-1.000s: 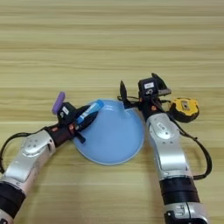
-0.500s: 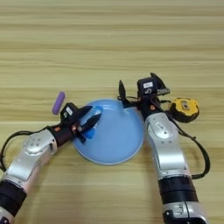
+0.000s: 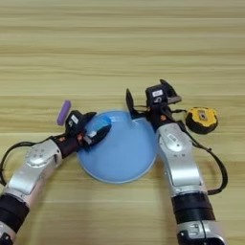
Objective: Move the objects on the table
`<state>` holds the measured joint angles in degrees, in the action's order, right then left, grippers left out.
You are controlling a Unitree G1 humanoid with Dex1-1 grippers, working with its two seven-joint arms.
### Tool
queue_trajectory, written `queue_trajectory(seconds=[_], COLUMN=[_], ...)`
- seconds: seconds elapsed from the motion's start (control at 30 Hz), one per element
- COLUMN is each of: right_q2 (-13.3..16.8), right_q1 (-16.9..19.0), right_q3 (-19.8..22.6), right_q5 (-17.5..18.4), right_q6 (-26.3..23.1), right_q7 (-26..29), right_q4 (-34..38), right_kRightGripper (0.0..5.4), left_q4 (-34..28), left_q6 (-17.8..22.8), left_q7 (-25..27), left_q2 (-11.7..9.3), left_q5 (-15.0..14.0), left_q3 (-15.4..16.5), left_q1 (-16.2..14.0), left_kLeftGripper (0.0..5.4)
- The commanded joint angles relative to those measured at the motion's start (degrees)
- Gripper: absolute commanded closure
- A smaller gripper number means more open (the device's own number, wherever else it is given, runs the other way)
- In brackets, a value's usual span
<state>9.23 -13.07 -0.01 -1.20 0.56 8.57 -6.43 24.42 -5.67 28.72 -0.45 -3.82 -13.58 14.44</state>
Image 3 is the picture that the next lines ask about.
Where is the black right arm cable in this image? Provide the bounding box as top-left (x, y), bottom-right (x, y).
top-left (181, 122), bottom-right (230, 196)

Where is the yellow tape measure with strap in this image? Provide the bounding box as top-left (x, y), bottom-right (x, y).
top-left (137, 104), bottom-right (220, 135)

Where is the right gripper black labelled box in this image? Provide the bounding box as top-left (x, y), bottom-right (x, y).
top-left (145, 83), bottom-right (168, 106)

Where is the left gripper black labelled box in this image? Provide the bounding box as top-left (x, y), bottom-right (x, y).
top-left (64, 110), bottom-right (84, 135)

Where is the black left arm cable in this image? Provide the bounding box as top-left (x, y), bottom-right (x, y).
top-left (0, 136), bottom-right (54, 188)

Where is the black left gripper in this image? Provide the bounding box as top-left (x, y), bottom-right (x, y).
top-left (52, 111), bottom-right (113, 158)

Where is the light blue round plate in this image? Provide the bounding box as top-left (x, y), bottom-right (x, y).
top-left (76, 109), bottom-right (159, 185)

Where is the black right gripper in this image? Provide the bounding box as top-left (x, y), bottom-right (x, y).
top-left (125, 78), bottom-right (182, 130)

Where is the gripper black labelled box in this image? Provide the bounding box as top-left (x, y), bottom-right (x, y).
top-left (145, 83), bottom-right (168, 106)
top-left (64, 110), bottom-right (84, 135)

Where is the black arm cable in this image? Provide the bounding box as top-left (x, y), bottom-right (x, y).
top-left (0, 136), bottom-right (54, 188)
top-left (181, 122), bottom-right (230, 196)

